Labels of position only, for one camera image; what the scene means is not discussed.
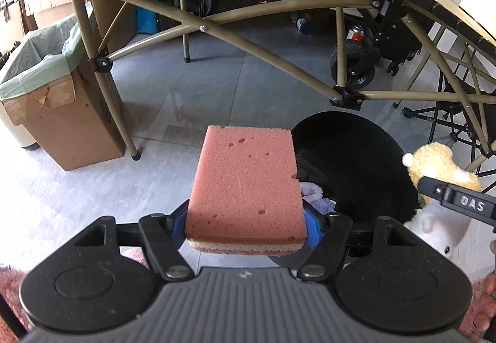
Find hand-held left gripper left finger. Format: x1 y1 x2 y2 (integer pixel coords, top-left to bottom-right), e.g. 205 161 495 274
73 205 196 283

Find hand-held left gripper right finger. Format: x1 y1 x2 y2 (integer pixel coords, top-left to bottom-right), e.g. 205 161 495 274
298 207 421 283

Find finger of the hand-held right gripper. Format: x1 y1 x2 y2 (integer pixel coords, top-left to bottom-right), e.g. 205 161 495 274
416 176 452 208

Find white yellow plush toy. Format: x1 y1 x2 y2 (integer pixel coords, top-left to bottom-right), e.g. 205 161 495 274
402 141 482 262

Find lavender fluffy headband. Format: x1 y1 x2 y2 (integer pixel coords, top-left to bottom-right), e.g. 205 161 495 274
298 182 336 214

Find pink sponge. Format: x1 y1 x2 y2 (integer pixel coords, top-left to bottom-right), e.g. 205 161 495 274
185 125 308 256

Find black trash bin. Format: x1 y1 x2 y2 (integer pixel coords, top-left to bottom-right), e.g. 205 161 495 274
290 112 421 266

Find person's right hand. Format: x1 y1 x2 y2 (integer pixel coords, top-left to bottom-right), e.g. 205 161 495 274
476 273 496 332

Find large cardboard box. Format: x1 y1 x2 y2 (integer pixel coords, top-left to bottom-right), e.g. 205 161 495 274
2 56 125 172

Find black wheeled cart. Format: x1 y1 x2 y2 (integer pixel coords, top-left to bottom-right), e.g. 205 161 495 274
228 0 423 91

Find red gas canister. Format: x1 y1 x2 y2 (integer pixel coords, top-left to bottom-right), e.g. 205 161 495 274
346 25 367 43

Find beige waste bin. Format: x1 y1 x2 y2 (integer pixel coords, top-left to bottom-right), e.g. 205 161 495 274
0 103 39 150

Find blue bottle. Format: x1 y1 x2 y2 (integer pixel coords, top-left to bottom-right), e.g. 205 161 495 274
295 16 313 36

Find green plastic bag liner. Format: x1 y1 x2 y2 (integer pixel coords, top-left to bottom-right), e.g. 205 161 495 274
0 13 91 101

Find black bin bag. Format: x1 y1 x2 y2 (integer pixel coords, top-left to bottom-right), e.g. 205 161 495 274
0 41 22 70

